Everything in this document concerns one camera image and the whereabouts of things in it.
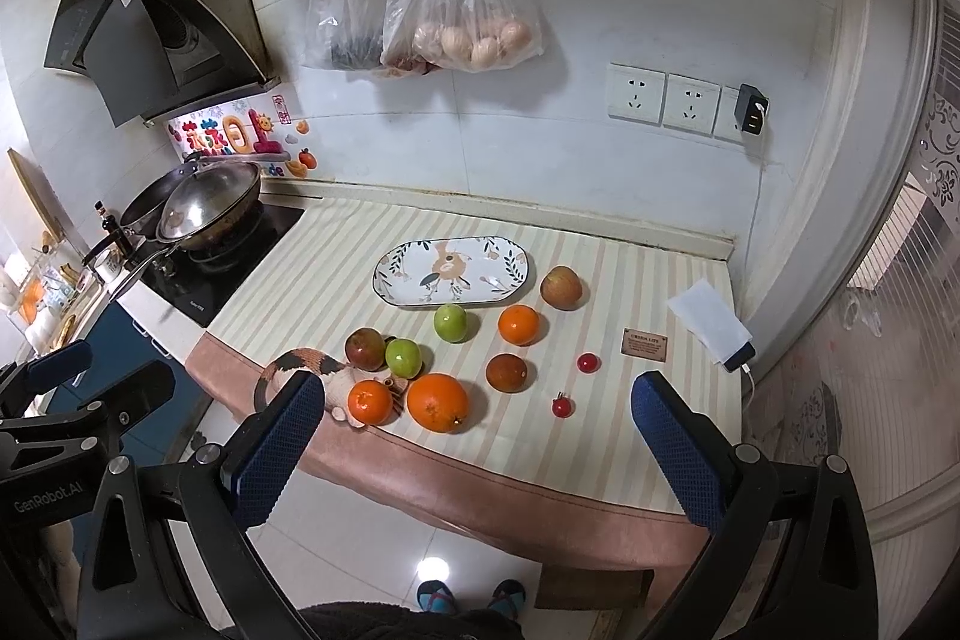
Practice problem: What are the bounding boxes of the small mandarin orange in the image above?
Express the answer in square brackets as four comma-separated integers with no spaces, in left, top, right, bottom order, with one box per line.
[348,380,394,427]

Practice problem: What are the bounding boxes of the cherry tomato with stem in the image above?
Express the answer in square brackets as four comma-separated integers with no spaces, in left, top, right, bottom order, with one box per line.
[551,392,574,419]

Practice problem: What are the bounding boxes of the round cherry tomato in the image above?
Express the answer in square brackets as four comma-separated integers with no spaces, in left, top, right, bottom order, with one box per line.
[576,353,601,374]

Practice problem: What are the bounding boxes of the dark red apple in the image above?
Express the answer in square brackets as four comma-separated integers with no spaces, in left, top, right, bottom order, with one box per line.
[343,326,386,372]

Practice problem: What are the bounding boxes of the green apple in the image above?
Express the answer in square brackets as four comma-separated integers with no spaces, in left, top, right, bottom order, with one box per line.
[433,304,469,344]
[384,338,423,380]

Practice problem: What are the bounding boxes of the large orange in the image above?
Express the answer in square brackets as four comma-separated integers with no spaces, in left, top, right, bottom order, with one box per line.
[405,374,470,434]

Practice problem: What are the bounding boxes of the dark brownish orange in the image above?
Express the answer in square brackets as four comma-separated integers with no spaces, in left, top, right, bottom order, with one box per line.
[485,354,529,393]

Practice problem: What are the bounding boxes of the red yellow apple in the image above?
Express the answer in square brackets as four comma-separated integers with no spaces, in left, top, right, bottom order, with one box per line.
[540,265,584,310]

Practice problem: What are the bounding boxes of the medium orange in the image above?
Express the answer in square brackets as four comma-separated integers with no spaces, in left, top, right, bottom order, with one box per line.
[498,304,540,346]

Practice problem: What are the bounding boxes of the blue kitchen cabinet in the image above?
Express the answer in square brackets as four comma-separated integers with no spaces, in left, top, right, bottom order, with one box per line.
[47,304,212,463]

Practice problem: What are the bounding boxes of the brown label card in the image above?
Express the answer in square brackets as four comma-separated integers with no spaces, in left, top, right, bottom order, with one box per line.
[622,328,669,364]

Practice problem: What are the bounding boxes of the black gas stove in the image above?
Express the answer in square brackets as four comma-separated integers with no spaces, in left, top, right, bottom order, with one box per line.
[142,202,304,326]

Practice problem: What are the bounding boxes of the dark sauce bottle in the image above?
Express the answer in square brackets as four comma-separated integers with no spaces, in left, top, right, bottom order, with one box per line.
[94,202,135,259]

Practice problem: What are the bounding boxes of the blue slipper left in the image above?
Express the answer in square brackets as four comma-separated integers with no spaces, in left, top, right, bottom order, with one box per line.
[416,580,459,615]

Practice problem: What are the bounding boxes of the blue slipper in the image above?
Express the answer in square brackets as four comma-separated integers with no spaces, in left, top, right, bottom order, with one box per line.
[487,578,527,622]
[416,580,459,615]

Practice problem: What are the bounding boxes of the steel wok with lid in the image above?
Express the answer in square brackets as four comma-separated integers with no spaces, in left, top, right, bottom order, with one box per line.
[82,154,260,266]

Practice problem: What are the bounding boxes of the blue slipper right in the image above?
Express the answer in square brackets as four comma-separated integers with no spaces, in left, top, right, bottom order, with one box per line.
[487,578,527,622]

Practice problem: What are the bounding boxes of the striped cat table mat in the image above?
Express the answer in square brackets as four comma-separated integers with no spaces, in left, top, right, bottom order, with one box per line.
[187,198,742,570]

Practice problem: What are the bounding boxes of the floral oval ceramic plate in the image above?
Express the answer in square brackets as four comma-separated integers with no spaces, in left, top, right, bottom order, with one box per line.
[371,236,529,308]

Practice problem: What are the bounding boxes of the black charger plug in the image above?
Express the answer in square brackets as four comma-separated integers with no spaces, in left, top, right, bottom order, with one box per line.
[734,83,770,136]

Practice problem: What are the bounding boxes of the black range hood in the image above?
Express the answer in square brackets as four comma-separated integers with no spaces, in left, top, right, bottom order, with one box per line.
[44,0,278,127]

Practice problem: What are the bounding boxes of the plastic bag with eggs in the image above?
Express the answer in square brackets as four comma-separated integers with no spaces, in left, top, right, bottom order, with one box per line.
[381,0,544,73]

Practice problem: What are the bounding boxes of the white charging cable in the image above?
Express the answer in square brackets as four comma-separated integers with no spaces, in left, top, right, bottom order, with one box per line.
[740,362,760,431]

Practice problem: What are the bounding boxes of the colourful wall stickers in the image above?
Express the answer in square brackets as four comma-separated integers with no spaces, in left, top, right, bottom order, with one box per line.
[164,89,319,179]

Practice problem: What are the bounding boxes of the white wall socket right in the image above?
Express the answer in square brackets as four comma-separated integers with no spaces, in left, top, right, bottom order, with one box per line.
[713,83,763,146]

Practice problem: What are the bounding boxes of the white wall socket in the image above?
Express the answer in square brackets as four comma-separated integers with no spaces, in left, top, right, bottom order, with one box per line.
[605,64,667,125]
[662,74,721,136]
[713,83,763,146]

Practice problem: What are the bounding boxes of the white wall socket middle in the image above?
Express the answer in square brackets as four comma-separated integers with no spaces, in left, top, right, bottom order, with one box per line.
[662,74,721,136]

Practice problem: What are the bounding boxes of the white wall socket left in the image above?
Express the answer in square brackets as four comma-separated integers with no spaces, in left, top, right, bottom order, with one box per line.
[605,64,667,125]

